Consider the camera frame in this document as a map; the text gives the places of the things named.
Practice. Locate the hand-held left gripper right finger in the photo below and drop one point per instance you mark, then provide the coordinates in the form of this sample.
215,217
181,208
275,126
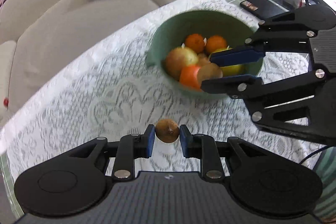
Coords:
185,141

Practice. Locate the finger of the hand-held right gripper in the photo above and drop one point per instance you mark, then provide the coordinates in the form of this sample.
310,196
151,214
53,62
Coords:
236,56
231,83

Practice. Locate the yellow pear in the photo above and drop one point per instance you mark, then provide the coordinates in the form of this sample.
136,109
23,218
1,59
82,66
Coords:
181,61

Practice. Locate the yellow lemon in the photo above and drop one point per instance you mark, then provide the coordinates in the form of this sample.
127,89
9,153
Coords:
233,70

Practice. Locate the brown kiwi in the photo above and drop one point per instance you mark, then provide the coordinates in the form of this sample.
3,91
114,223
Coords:
210,72
168,132
202,58

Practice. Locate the beige sofa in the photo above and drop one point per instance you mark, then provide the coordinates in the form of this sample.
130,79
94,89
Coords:
52,16

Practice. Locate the white lace tablecloth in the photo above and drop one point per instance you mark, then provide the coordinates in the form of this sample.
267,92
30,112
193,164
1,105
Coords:
92,87

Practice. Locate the black phone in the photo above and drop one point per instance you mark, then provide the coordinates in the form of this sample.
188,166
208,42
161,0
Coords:
265,6

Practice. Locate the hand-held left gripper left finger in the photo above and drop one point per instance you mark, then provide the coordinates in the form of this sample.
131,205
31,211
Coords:
150,140

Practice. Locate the small red ball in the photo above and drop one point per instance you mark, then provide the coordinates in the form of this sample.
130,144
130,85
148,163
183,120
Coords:
5,102

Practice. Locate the person's teal striped clothing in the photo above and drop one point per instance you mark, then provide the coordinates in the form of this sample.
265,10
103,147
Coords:
326,182

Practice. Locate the orange tangerine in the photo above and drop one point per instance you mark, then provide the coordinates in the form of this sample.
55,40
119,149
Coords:
215,44
190,77
194,42

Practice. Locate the green plastic bowl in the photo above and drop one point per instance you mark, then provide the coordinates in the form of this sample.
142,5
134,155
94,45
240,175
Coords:
162,37

